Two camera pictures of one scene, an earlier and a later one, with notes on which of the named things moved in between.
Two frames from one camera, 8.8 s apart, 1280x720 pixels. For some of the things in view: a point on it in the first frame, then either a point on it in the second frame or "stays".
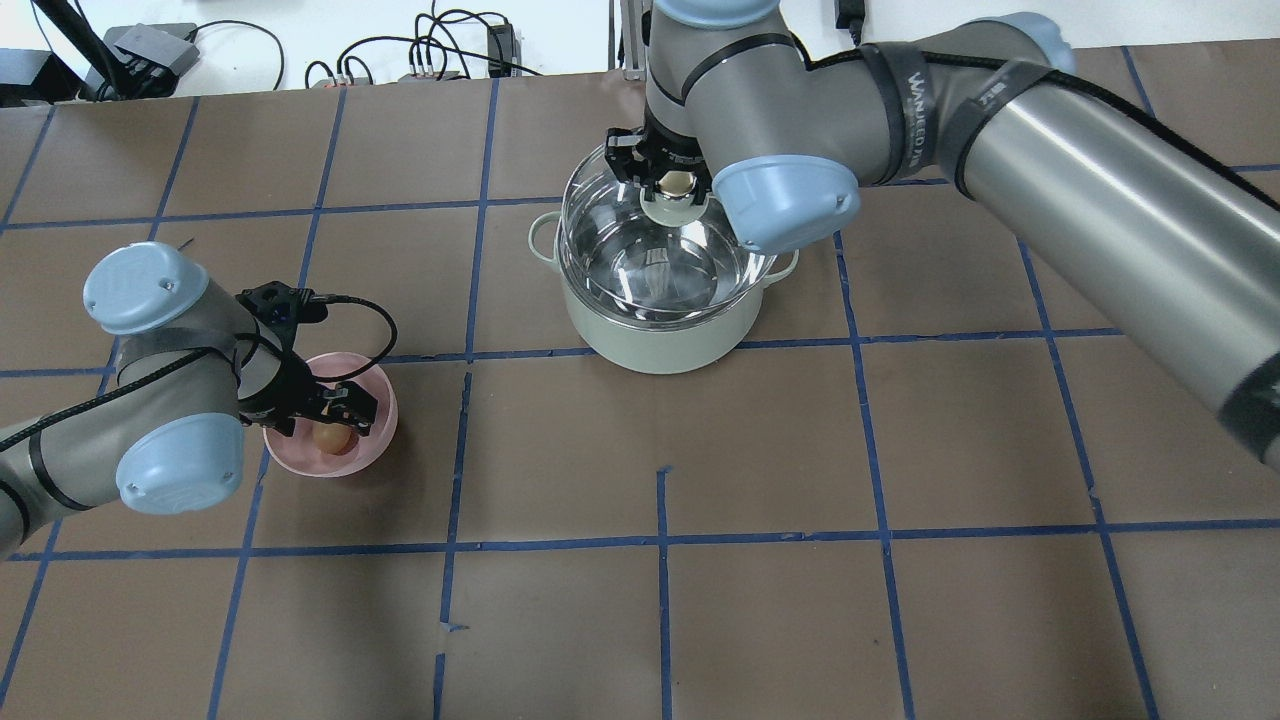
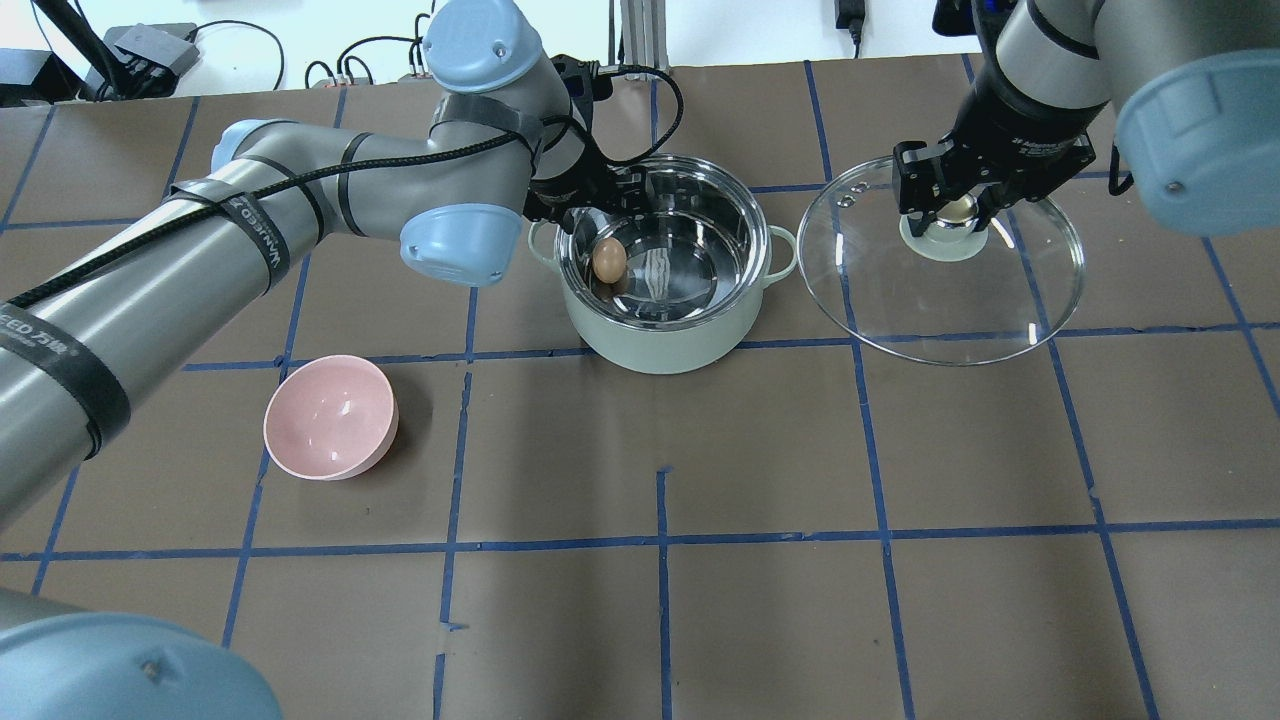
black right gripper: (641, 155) -> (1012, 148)
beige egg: (337, 439) -> (610, 260)
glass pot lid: (647, 272) -> (954, 296)
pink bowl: (299, 451) stays
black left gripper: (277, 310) -> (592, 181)
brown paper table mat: (932, 485) stays
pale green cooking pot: (647, 295) stays
